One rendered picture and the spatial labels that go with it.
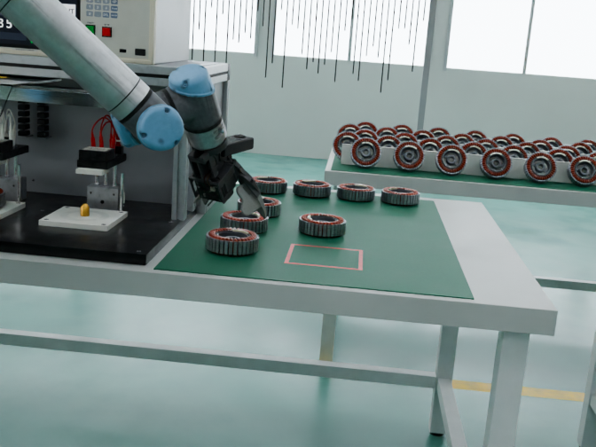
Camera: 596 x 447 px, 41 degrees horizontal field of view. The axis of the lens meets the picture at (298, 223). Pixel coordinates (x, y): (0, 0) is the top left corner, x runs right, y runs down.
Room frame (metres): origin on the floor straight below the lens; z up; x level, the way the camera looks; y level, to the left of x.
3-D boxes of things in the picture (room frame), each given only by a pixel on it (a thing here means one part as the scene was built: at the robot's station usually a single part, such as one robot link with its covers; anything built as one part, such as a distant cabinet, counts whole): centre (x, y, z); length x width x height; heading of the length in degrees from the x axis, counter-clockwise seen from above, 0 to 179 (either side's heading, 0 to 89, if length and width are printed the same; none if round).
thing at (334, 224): (1.86, -0.06, 0.77); 0.11 x 0.11 x 0.04
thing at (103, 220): (1.73, 0.47, 0.78); 0.15 x 0.15 x 0.01; 86
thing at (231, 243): (1.65, 0.14, 0.77); 0.11 x 0.11 x 0.04
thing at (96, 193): (1.87, 0.46, 0.80); 0.07 x 0.05 x 0.06; 86
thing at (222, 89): (2.11, 0.24, 0.91); 0.28 x 0.03 x 0.32; 176
